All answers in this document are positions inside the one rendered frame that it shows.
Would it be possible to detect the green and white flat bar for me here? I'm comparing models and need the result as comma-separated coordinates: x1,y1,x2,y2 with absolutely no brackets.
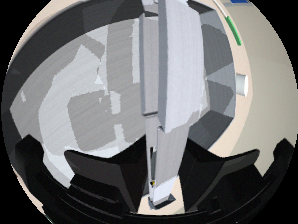
214,0,242,45

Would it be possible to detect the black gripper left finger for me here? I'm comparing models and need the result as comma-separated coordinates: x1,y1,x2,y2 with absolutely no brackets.
64,133,148,213

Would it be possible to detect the pale grey cylinder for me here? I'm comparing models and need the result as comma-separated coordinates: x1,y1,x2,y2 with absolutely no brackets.
235,73,249,96

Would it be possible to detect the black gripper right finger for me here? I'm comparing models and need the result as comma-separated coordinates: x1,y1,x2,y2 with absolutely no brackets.
178,139,259,213

